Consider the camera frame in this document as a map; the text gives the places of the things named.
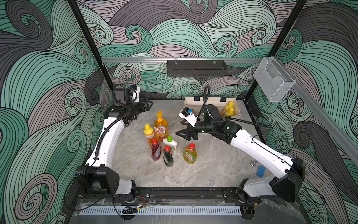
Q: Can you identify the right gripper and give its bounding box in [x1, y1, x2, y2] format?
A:
[176, 119, 216, 141]

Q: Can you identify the beige canvas shopping bag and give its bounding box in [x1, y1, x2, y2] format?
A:
[183, 96, 241, 119]

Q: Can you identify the yellow cap orange bottle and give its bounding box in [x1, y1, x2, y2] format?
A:
[225, 108, 235, 117]
[223, 101, 234, 115]
[144, 124, 155, 146]

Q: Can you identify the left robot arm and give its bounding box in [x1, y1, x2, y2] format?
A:
[75, 98, 153, 197]

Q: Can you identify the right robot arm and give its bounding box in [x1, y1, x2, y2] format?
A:
[176, 85, 305, 203]

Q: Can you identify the large orange dish soap bottle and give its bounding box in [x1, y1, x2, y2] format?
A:
[154, 111, 169, 142]

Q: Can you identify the white bottle green cap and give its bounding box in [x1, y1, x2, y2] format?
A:
[163, 135, 177, 154]

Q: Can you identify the yellow-green bottle red cap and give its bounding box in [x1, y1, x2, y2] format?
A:
[183, 143, 197, 164]

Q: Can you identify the dark green bottle red cap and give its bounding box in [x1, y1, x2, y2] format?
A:
[163, 146, 174, 167]

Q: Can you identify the red liquid bottle red cap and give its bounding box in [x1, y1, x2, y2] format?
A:
[151, 139, 162, 161]

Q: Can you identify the small metal bolt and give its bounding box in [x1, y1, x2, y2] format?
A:
[250, 161, 257, 167]

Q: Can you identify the blue toy brick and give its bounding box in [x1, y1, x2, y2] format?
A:
[256, 165, 266, 178]

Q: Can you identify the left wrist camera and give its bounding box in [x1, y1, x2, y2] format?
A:
[114, 85, 141, 104]

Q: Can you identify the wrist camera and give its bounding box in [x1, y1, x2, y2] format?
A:
[179, 107, 200, 127]
[114, 85, 141, 104]

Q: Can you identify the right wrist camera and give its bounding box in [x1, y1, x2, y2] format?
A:
[179, 107, 200, 127]

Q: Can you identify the black wall shelf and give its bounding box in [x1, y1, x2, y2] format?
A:
[167, 59, 227, 79]

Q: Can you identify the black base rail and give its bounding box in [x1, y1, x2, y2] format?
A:
[113, 187, 262, 205]

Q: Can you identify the clear plastic wall bin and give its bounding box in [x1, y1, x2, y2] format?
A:
[254, 57, 296, 102]

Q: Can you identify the white slotted cable duct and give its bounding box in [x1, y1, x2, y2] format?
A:
[79, 205, 241, 216]

